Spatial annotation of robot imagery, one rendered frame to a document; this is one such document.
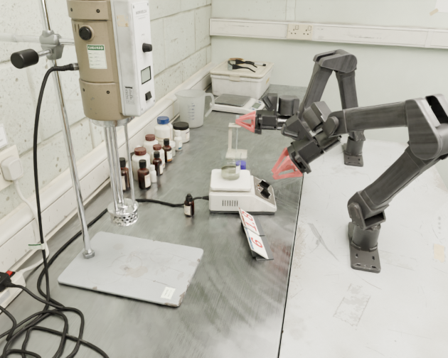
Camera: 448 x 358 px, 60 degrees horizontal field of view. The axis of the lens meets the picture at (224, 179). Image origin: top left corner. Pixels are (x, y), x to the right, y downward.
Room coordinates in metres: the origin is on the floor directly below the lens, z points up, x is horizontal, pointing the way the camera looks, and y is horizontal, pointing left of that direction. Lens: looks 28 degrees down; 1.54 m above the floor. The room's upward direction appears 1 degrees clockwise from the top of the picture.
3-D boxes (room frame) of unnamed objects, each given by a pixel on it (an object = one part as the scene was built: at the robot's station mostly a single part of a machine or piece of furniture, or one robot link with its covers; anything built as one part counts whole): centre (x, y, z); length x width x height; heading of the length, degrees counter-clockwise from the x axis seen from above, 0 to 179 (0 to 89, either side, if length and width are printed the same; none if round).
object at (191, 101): (1.73, 0.14, 0.97); 0.18 x 0.13 x 0.15; 105
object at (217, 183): (1.04, -0.02, 0.98); 0.12 x 0.12 x 0.01; 0
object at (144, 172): (1.13, 0.26, 0.95); 0.04 x 0.04 x 0.10
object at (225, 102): (1.99, -0.06, 0.92); 0.26 x 0.19 x 0.05; 72
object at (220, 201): (1.04, -0.05, 0.94); 0.22 x 0.13 x 0.08; 90
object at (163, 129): (1.44, 0.24, 0.96); 0.07 x 0.07 x 0.13
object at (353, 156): (1.42, -0.51, 0.94); 0.20 x 0.07 x 0.08; 167
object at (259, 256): (0.81, -0.09, 0.92); 0.09 x 0.06 x 0.04; 9
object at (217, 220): (0.92, 0.01, 0.91); 0.06 x 0.06 x 0.02
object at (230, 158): (1.05, -0.02, 1.03); 0.07 x 0.06 x 0.08; 89
